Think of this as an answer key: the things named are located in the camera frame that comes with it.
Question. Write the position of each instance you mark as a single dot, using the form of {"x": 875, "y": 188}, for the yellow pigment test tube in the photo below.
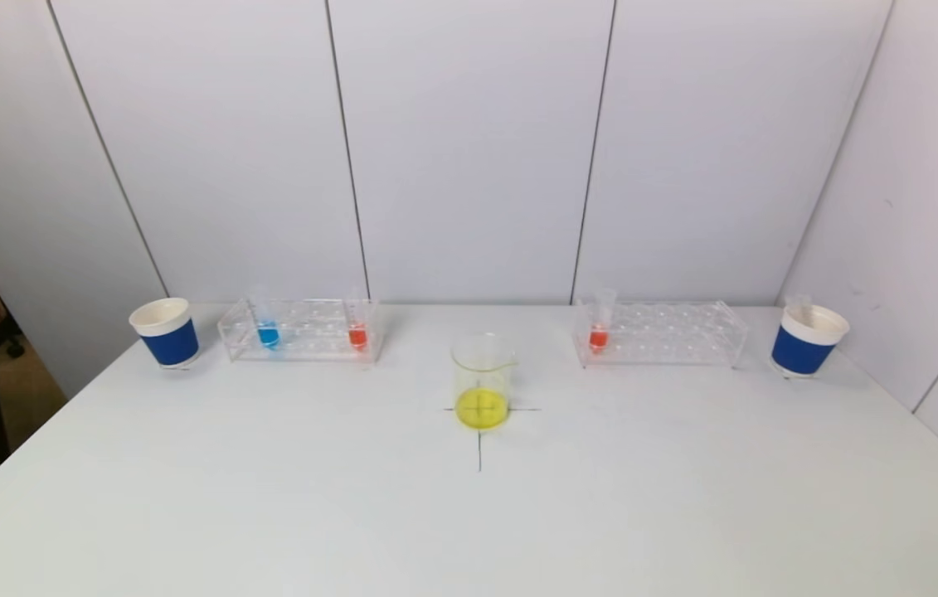
{"x": 800, "y": 308}

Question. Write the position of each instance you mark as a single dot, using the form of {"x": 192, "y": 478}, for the blue pigment test tube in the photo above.
{"x": 268, "y": 335}

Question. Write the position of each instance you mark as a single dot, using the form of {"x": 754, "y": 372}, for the clear acrylic test tube rack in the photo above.
{"x": 311, "y": 333}
{"x": 668, "y": 333}

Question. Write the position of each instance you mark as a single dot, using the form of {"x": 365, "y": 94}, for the orange pigment test tube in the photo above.
{"x": 357, "y": 337}
{"x": 598, "y": 338}

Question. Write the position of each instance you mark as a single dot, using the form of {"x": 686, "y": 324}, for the clear glass beaker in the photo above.
{"x": 482, "y": 406}

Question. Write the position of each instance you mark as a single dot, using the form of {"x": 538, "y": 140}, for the blue white paper cup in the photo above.
{"x": 170, "y": 342}
{"x": 800, "y": 352}

